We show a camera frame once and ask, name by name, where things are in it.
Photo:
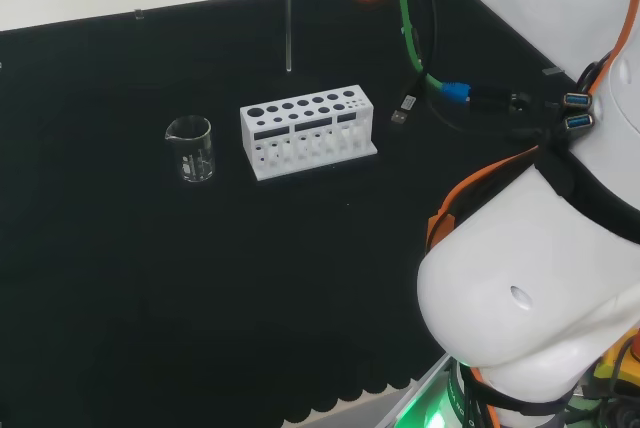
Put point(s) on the clear glass rod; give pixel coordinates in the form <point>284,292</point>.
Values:
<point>288,28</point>

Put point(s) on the black bench cloth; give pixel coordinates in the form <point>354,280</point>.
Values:
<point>150,273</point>

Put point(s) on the clear glass beaker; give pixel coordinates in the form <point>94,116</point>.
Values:
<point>192,158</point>

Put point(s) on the yellow stop button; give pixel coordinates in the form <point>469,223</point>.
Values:
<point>620,363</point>

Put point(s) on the white test tube rack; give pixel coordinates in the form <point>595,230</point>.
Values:
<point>300,120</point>

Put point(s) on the clear cloth clip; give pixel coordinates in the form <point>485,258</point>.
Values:
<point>139,13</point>
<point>553,72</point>

